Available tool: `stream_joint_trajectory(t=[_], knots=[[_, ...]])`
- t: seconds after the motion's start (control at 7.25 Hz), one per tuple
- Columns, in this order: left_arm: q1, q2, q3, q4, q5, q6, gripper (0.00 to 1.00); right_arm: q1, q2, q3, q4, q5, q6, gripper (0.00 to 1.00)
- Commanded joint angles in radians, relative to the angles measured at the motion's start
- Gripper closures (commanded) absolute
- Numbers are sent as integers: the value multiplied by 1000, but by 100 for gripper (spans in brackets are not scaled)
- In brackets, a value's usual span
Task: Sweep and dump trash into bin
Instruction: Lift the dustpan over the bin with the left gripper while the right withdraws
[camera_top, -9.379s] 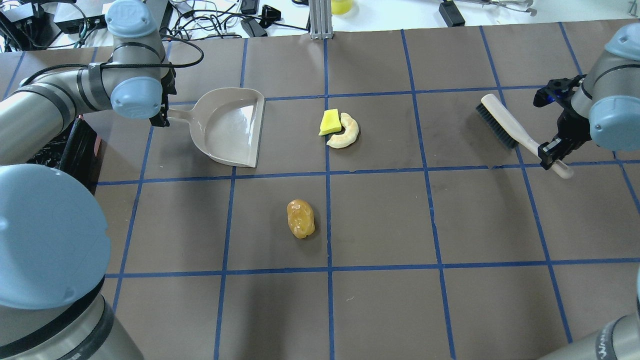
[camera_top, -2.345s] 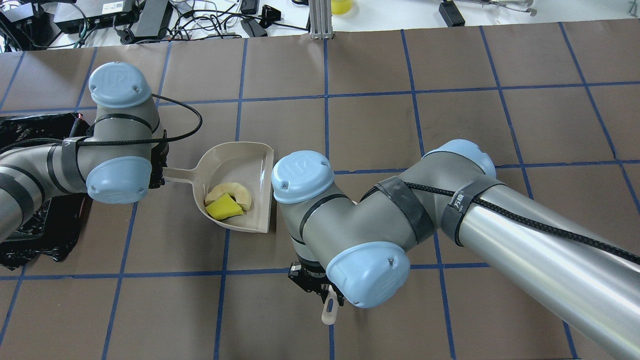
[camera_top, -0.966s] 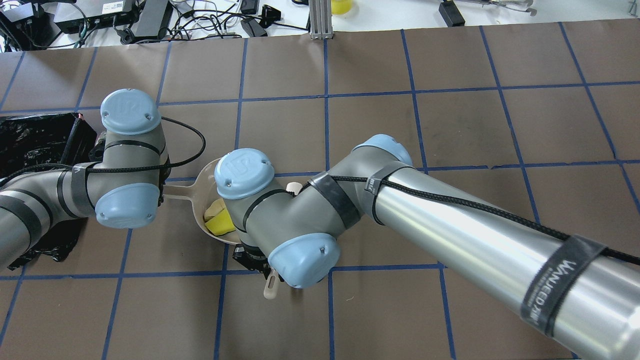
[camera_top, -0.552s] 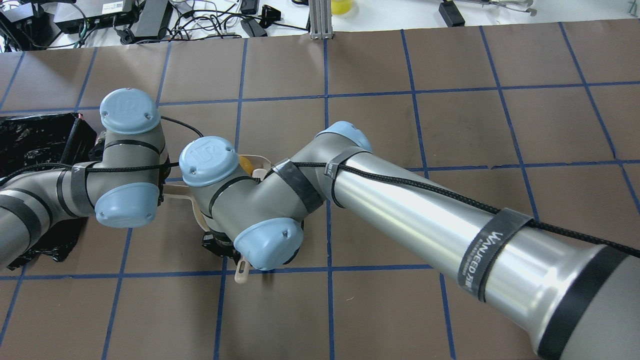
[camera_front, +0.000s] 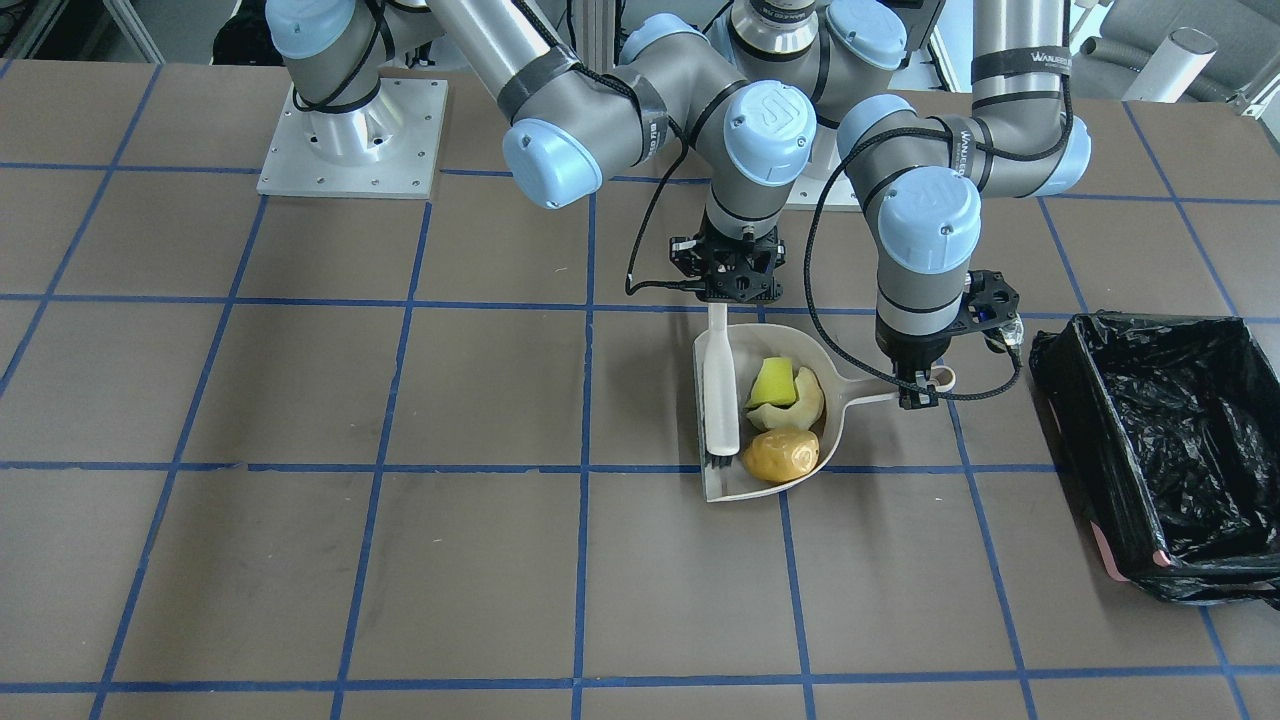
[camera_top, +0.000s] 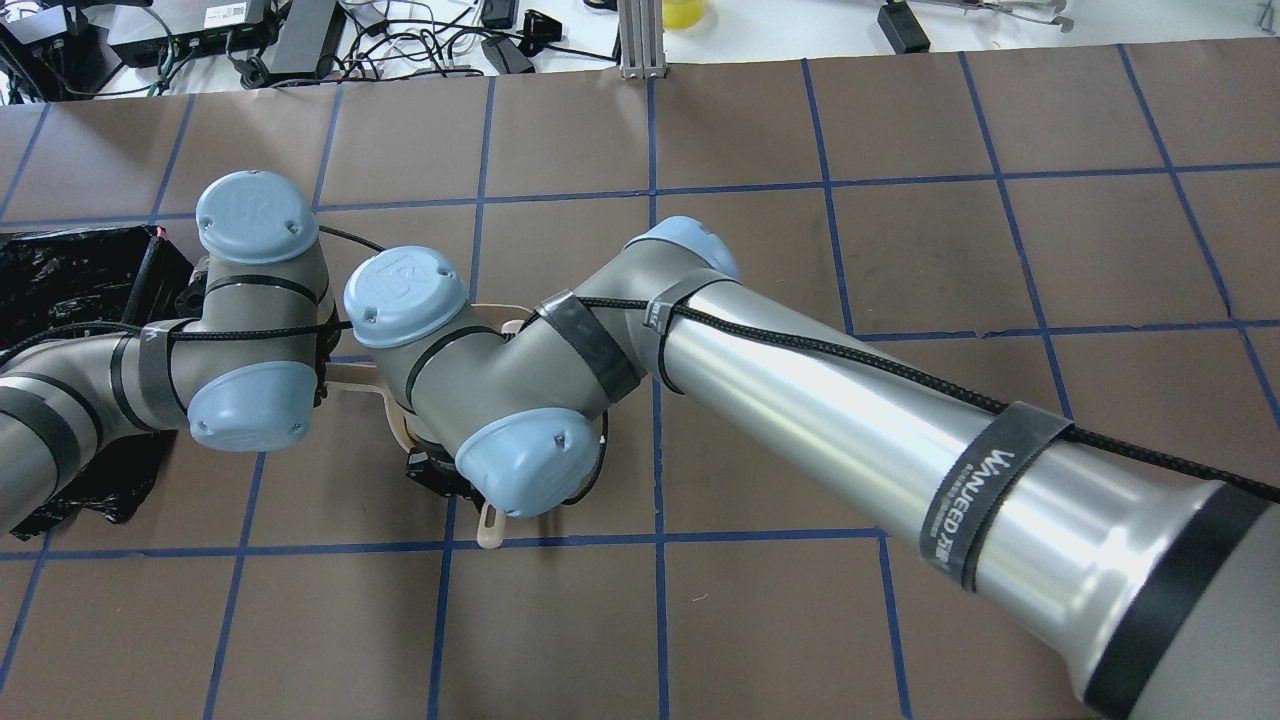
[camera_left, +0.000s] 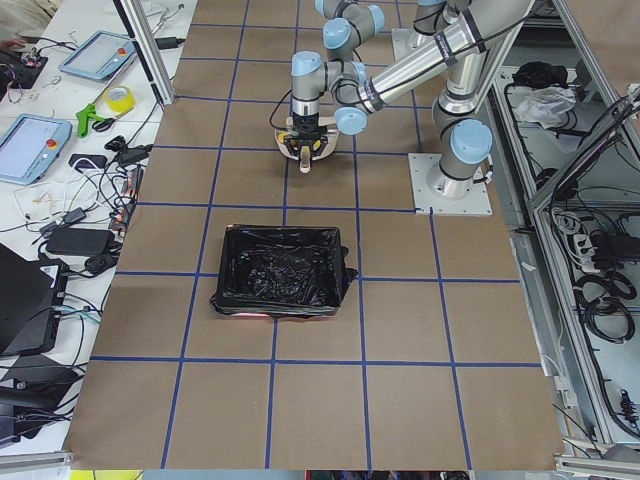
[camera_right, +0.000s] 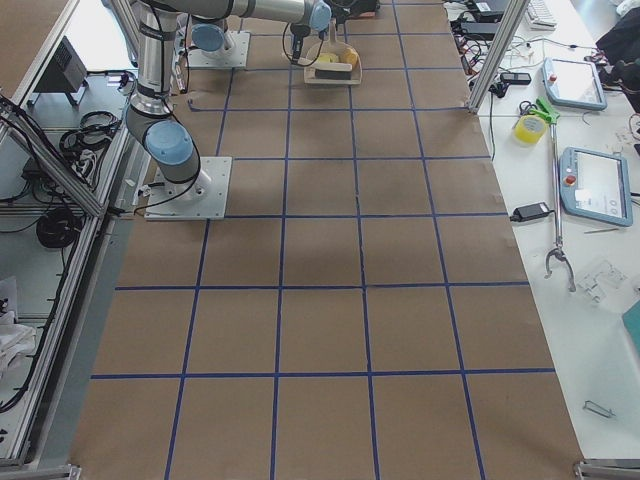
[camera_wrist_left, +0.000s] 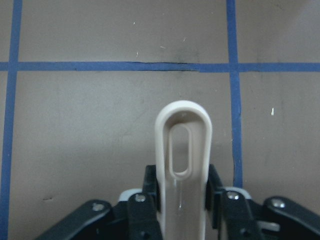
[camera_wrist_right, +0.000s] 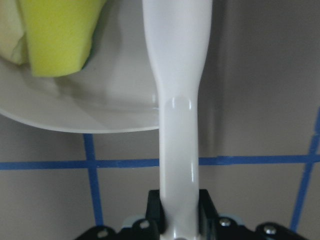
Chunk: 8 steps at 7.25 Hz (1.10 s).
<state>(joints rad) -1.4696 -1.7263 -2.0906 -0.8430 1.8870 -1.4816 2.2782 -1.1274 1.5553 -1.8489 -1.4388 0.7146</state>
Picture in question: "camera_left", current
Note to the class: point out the aluminium frame post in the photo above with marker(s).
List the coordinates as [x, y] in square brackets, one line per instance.
[137, 27]

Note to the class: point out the blue teach pendant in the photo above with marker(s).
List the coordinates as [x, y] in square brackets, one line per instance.
[30, 146]
[99, 57]

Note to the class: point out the black power adapter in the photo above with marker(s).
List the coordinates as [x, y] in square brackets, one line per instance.
[79, 241]

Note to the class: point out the black lined trash bin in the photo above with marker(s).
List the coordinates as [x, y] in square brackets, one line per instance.
[282, 272]

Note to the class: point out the blue teach pendant far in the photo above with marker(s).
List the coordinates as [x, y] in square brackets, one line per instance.
[99, 57]

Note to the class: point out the green handled grabber tool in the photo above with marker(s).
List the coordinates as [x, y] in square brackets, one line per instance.
[84, 117]

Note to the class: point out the black laptop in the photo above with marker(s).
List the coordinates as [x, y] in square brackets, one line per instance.
[30, 293]

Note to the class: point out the beige plastic dustpan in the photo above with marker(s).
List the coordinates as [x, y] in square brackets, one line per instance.
[305, 159]

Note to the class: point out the blue teach pendant near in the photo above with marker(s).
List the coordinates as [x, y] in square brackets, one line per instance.
[30, 146]

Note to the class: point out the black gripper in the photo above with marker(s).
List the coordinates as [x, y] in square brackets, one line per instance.
[305, 123]

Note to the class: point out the yellow tape roll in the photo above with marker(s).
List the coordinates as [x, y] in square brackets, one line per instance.
[120, 99]

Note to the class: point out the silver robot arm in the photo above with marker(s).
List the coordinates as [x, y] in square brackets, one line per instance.
[331, 94]
[348, 25]

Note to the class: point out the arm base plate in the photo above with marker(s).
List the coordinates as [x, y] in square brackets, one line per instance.
[405, 41]
[436, 194]

